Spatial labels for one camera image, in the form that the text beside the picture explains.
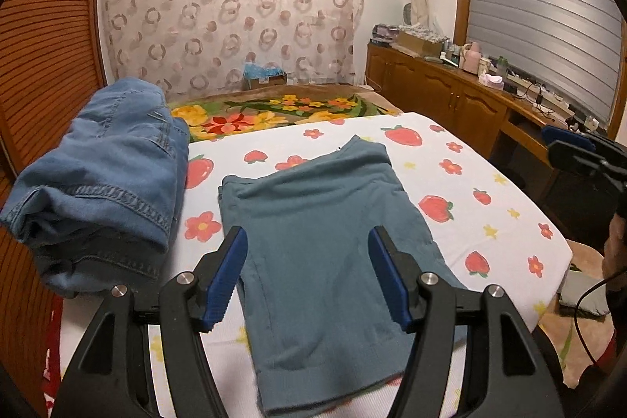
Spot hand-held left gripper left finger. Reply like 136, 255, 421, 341
51, 225, 249, 418

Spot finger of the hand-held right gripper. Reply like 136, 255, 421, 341
546, 140, 615, 177
540, 125, 598, 149

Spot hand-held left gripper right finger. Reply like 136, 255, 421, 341
367, 225, 564, 418

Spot teal pants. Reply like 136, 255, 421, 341
218, 135, 468, 404

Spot blue denim jeans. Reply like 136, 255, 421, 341
0, 78, 191, 252
32, 232, 170, 300

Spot person's right hand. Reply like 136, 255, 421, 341
602, 218, 627, 282

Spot white power strip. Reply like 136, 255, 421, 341
507, 72, 589, 116

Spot white strawberry print sheet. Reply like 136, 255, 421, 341
59, 110, 574, 418

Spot pink thermos jug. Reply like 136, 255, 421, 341
462, 41, 483, 74

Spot grey window blind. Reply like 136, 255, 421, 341
463, 0, 625, 125

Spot wooden sideboard cabinet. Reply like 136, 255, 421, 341
366, 43, 608, 203

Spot floral blanket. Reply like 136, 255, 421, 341
167, 84, 613, 392

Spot cardboard box of small packets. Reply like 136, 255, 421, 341
394, 24, 448, 58

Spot cardboard box with blue packaging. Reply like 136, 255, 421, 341
242, 63, 288, 92

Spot dark printed bag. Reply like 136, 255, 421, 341
371, 24, 400, 45

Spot sheer circle pattern curtain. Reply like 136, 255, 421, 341
98, 0, 367, 101

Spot wooden slatted wardrobe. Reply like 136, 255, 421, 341
0, 0, 111, 418

